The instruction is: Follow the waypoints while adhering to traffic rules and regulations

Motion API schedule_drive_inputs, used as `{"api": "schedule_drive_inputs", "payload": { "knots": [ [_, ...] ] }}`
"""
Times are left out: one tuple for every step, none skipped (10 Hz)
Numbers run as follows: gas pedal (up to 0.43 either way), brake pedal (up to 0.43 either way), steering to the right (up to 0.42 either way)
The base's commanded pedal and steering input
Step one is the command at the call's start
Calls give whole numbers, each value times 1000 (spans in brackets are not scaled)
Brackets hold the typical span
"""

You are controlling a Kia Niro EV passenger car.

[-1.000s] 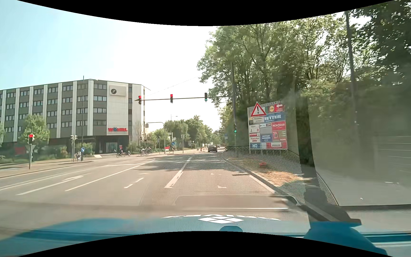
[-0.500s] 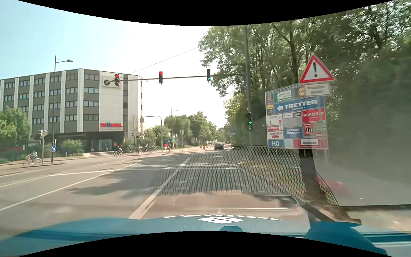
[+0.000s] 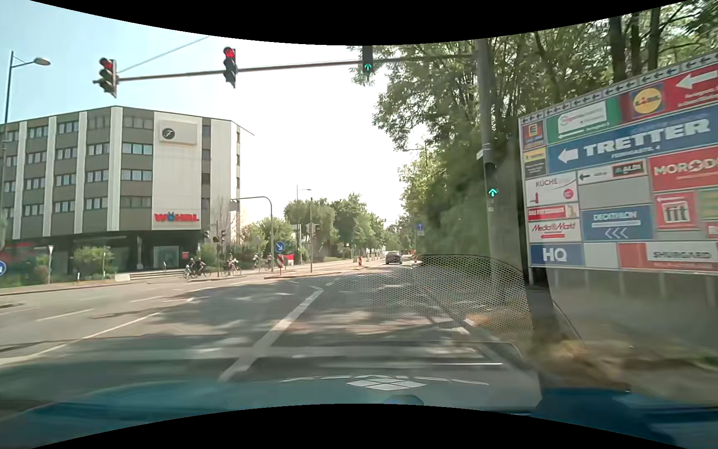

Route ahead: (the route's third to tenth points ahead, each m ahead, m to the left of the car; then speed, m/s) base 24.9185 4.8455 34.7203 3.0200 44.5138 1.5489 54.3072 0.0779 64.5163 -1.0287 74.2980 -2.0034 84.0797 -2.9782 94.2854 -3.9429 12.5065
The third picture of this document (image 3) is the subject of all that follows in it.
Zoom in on group of green trees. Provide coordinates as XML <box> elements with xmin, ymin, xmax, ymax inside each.
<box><xmin>241</xmin><ymin>193</ymin><xmax>405</xmax><ymax>263</ymax></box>

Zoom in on grey asphalt road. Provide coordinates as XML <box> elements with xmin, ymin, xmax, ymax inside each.
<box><xmin>0</xmin><ymin>261</ymin><xmax>547</xmax><ymax>400</ymax></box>

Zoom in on road markings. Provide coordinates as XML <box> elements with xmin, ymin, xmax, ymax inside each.
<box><xmin>0</xmin><ymin>274</ymin><xmax>506</xmax><ymax>392</ymax></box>

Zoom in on traffic light gantry with mast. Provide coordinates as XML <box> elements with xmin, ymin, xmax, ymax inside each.
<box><xmin>92</xmin><ymin>39</ymin><xmax>501</xmax><ymax>275</ymax></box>

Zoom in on row of trees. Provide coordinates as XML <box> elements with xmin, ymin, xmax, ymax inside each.
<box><xmin>352</xmin><ymin>0</ymin><xmax>718</xmax><ymax>269</ymax></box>

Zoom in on car's own bonnet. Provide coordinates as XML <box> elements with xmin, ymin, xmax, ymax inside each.
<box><xmin>0</xmin><ymin>360</ymin><xmax>718</xmax><ymax>449</ymax></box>

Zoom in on grey pavement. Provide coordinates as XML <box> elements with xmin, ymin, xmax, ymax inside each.
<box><xmin>0</xmin><ymin>261</ymin><xmax>372</xmax><ymax>313</ymax></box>
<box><xmin>524</xmin><ymin>284</ymin><xmax>718</xmax><ymax>375</ymax></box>

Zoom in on grey and white office building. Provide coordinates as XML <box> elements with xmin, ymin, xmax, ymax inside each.
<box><xmin>0</xmin><ymin>106</ymin><xmax>243</xmax><ymax>275</ymax></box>

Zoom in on green bush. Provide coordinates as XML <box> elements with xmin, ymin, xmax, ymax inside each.
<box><xmin>72</xmin><ymin>246</ymin><xmax>116</xmax><ymax>276</ymax></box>

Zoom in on large multicoloured billboard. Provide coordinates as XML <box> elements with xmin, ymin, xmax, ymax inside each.
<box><xmin>518</xmin><ymin>49</ymin><xmax>718</xmax><ymax>294</ymax></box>

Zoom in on overhead wires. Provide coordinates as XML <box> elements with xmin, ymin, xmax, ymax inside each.
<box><xmin>117</xmin><ymin>35</ymin><xmax>211</xmax><ymax>74</ymax></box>

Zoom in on tall street lamp post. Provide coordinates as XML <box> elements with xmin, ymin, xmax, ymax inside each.
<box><xmin>0</xmin><ymin>51</ymin><xmax>52</xmax><ymax>305</ymax></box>

